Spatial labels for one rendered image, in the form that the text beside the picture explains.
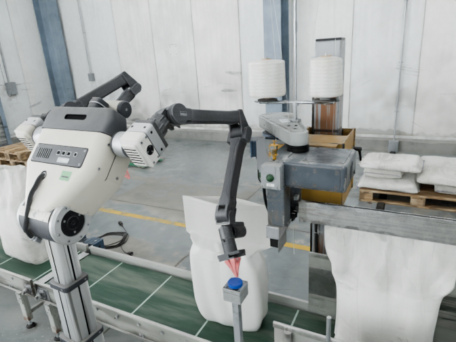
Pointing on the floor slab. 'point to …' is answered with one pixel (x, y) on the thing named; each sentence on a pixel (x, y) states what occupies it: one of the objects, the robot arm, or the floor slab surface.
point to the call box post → (237, 322)
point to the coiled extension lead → (118, 241)
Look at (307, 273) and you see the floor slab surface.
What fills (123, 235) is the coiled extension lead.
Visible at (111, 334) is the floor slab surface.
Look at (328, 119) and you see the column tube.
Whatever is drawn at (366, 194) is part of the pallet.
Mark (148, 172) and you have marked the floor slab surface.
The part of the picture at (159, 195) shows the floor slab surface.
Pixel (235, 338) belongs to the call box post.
